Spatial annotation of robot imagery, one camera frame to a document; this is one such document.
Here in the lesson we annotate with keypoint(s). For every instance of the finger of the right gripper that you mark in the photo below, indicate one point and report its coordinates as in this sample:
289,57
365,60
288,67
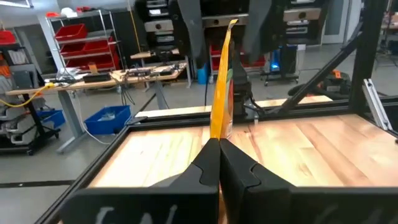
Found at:
256,28
192,28

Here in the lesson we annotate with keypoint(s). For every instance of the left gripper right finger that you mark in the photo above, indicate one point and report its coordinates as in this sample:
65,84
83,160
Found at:
280,205

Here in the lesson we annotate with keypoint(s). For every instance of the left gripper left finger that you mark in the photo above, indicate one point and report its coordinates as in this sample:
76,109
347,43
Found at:
155,205

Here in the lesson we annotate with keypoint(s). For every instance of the pink packet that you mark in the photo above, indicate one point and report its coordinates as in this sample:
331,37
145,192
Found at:
221,93

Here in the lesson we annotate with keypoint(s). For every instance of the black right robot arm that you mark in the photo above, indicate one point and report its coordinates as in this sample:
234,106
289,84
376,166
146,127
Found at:
244,93

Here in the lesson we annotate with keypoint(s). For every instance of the blue bin with plastic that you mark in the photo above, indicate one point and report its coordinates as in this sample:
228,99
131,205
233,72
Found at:
107,119

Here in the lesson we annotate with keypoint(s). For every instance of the shelf with red bins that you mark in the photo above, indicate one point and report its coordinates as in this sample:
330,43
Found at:
84,46

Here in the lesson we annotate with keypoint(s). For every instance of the wooden workbench top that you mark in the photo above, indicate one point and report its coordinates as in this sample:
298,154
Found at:
93,83

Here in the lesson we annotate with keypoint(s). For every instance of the grey workbench leg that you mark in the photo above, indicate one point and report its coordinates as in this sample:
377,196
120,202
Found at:
70,118

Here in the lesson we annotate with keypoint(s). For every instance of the black cart with grey bins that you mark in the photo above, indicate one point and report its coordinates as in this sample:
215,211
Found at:
18,137

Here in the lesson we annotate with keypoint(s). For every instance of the black aluminium rig frame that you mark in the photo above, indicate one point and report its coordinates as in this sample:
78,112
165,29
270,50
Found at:
370,46

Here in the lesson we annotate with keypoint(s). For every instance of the silver aluminium bracket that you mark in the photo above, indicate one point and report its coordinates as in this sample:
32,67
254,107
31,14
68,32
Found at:
376,102

